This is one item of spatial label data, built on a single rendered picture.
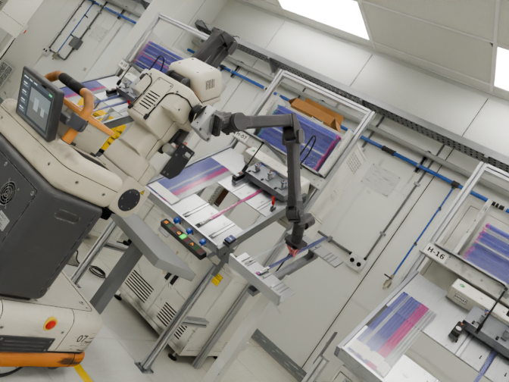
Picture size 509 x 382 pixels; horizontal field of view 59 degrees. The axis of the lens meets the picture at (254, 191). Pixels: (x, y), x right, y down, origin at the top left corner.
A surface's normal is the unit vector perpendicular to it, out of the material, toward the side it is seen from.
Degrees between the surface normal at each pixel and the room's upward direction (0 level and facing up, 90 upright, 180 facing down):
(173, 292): 90
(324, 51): 90
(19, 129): 90
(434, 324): 44
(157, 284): 90
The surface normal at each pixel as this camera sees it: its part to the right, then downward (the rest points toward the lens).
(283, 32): -0.41, -0.32
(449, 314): 0.12, -0.81
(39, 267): 0.70, 0.48
